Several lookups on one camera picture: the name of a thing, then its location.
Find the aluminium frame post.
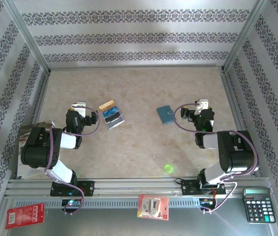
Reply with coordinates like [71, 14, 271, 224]
[221, 0, 270, 74]
[2, 0, 52, 74]

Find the red flat product pack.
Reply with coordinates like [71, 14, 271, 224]
[5, 203, 45, 230]

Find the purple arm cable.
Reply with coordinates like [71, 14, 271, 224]
[174, 103, 259, 214]
[44, 106, 101, 215]

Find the black VIP card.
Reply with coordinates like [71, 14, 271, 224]
[104, 113, 124, 124]

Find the aluminium frame side bar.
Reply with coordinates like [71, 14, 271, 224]
[221, 71, 262, 177]
[30, 71, 52, 125]

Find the aluminium frame back bar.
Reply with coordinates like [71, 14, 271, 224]
[48, 64, 225, 72]

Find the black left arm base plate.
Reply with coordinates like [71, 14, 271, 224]
[50, 181, 95, 197]

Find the black desk calculator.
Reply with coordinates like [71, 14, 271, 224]
[242, 187, 277, 224]

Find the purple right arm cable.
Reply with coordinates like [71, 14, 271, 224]
[174, 103, 259, 214]

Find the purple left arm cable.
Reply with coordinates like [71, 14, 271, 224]
[44, 106, 101, 215]

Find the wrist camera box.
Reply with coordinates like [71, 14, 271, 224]
[194, 98, 209, 116]
[71, 101, 88, 118]

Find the slotted grey cable duct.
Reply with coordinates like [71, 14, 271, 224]
[13, 199, 203, 209]

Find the book with white spine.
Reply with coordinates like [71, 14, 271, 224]
[17, 120, 56, 179]

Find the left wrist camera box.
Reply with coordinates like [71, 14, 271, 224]
[71, 101, 88, 118]

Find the blue card holder wallet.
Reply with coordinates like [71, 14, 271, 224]
[156, 105, 177, 125]

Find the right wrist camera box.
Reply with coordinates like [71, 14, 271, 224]
[194, 98, 209, 116]

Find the blue VIP card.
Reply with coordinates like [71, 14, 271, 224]
[101, 107, 120, 118]

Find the gold card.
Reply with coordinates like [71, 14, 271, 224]
[98, 100, 116, 111]

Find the grey metal shelf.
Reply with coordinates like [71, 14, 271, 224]
[0, 196, 278, 236]

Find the red blister pack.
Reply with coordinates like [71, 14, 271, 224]
[137, 194, 170, 221]

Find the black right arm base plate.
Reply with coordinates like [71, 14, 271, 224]
[181, 179, 226, 197]

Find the aluminium mounting rail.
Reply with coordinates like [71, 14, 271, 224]
[4, 178, 274, 198]

